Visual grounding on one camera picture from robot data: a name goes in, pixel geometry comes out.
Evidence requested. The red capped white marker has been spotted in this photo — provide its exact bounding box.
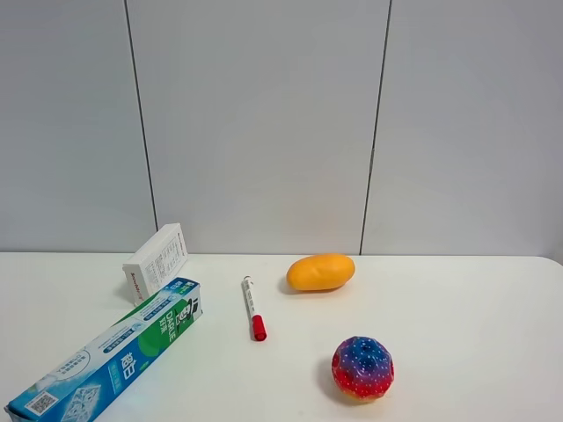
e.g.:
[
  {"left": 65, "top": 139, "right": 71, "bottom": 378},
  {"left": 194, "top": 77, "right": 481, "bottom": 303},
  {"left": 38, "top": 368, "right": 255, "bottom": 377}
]
[{"left": 241, "top": 276, "right": 267, "bottom": 342}]

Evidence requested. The yellow mango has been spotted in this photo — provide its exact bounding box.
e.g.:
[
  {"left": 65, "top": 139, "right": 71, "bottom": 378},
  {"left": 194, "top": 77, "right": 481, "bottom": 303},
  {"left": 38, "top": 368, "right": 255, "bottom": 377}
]
[{"left": 286, "top": 253, "right": 355, "bottom": 292}]

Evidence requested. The white cardboard box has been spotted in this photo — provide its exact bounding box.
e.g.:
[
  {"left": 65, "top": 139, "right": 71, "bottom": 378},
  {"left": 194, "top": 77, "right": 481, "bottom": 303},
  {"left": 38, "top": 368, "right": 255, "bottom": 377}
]
[{"left": 122, "top": 223, "right": 188, "bottom": 306}]

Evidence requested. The multicoloured dotted ball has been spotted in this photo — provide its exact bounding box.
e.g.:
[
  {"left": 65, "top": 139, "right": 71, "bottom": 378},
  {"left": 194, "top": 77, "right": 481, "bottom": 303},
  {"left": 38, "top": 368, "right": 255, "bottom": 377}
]
[{"left": 331, "top": 336, "right": 395, "bottom": 402}]

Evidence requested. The blue green toothpaste box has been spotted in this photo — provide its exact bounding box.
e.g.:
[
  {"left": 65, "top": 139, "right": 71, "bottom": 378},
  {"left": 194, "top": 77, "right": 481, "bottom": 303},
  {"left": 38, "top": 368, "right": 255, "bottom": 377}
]
[{"left": 4, "top": 278, "right": 202, "bottom": 422}]

